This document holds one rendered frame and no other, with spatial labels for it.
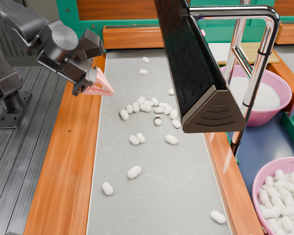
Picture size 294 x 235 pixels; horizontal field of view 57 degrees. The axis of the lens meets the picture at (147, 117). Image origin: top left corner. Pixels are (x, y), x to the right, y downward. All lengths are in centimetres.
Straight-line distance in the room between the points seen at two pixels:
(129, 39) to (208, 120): 76
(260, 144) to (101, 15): 73
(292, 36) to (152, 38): 54
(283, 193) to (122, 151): 40
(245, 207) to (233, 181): 7
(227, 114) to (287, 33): 90
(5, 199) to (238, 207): 57
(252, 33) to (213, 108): 92
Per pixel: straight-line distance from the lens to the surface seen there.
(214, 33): 118
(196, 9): 51
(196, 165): 71
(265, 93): 102
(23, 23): 69
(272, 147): 91
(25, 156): 89
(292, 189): 74
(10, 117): 103
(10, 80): 95
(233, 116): 35
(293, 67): 120
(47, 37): 64
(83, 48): 65
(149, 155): 72
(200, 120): 34
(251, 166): 84
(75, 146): 73
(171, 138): 74
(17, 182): 83
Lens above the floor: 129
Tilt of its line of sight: 42 degrees down
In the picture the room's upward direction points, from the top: straight up
